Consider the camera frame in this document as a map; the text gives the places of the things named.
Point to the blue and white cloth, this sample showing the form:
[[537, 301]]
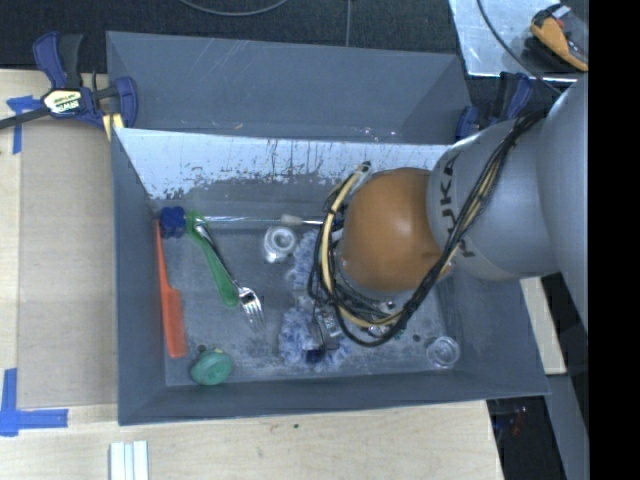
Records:
[[296, 338]]

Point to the green round lid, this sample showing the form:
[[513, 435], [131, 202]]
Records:
[[212, 367]]

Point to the metal fork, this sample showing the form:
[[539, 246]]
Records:
[[251, 304]]

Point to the clear glass jar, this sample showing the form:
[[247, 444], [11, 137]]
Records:
[[279, 243]]

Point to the green plastic spoon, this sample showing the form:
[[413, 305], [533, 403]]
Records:
[[220, 278]]

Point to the clear glass cup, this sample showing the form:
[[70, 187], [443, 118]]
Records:
[[443, 352]]

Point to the pale wood board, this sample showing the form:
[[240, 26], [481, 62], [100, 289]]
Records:
[[65, 268]]

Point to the blue toy flower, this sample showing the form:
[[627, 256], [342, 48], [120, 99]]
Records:
[[173, 222]]

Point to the orange comb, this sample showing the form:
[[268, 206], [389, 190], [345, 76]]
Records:
[[172, 313]]

